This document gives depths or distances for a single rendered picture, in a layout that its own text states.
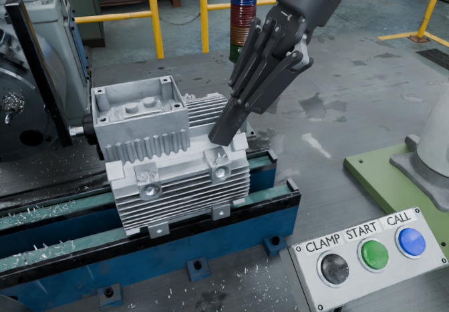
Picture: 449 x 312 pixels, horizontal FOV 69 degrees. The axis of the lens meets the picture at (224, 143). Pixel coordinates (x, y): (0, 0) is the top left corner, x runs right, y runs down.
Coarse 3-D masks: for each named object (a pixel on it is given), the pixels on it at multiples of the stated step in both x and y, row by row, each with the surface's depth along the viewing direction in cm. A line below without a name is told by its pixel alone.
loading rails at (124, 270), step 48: (96, 192) 61; (288, 192) 62; (0, 240) 57; (48, 240) 60; (96, 240) 54; (144, 240) 53; (192, 240) 58; (240, 240) 63; (0, 288) 49; (48, 288) 53; (96, 288) 57
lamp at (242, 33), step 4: (232, 24) 75; (232, 28) 75; (236, 28) 74; (240, 28) 74; (244, 28) 74; (248, 28) 74; (232, 32) 75; (236, 32) 75; (240, 32) 74; (244, 32) 74; (248, 32) 74; (232, 36) 76; (236, 36) 75; (240, 36) 75; (244, 36) 75; (232, 40) 77; (236, 40) 76; (240, 40) 75; (244, 40) 75; (236, 44) 76; (240, 44) 76
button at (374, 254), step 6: (366, 246) 35; (372, 246) 35; (378, 246) 35; (366, 252) 35; (372, 252) 35; (378, 252) 35; (384, 252) 35; (366, 258) 34; (372, 258) 34; (378, 258) 34; (384, 258) 35; (366, 264) 34; (372, 264) 34; (378, 264) 34; (384, 264) 34
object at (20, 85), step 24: (0, 24) 64; (0, 48) 57; (48, 48) 70; (0, 72) 57; (24, 72) 58; (0, 96) 59; (24, 96) 60; (0, 120) 62; (24, 120) 63; (48, 120) 65; (0, 144) 65; (24, 144) 66; (48, 144) 69
